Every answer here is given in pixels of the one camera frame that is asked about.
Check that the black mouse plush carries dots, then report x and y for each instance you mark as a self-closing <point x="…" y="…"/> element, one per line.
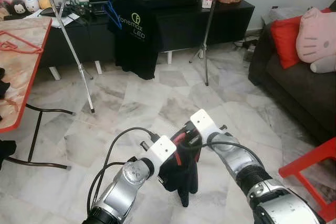
<point x="18" y="7"/>

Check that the blue hanger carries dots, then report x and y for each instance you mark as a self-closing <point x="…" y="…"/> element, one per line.
<point x="113" y="14"/>

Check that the black TV cabinet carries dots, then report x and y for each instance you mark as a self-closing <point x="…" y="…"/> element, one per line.
<point x="226" y="22"/>

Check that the pink tissue pack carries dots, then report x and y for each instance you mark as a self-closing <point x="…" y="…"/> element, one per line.
<point x="207" y="2"/>

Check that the yellow red plush toy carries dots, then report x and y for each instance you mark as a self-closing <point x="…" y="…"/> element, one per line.
<point x="44" y="3"/>

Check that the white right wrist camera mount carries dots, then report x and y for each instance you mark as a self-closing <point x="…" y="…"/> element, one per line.
<point x="203" y="121"/>

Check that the marble folding table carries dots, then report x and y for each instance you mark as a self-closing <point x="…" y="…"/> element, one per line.
<point x="23" y="66"/>

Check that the grey wide-eyed Totoro plush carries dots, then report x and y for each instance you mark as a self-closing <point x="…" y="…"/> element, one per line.
<point x="324" y="65"/>

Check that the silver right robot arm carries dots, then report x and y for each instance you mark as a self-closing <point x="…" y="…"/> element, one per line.
<point x="262" y="192"/>

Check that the pink cat pillow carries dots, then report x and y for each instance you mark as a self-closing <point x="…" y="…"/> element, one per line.
<point x="315" y="38"/>

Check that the black printed T-shirt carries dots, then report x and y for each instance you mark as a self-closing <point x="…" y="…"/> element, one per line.
<point x="136" y="51"/>

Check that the red cushion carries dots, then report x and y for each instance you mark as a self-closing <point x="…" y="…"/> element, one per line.
<point x="283" y="40"/>

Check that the black garment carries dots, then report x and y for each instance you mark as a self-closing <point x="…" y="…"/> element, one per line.
<point x="4" y="150"/>
<point x="184" y="177"/>

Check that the dark brown sofa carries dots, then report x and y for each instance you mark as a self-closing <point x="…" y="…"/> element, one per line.
<point x="294" y="93"/>

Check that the white papers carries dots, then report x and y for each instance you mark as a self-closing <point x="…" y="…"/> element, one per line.
<point x="71" y="18"/>

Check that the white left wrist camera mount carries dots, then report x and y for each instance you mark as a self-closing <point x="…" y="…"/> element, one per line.
<point x="160" y="150"/>

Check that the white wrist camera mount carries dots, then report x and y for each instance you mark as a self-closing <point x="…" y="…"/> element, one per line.
<point x="160" y="150"/>
<point x="203" y="121"/>

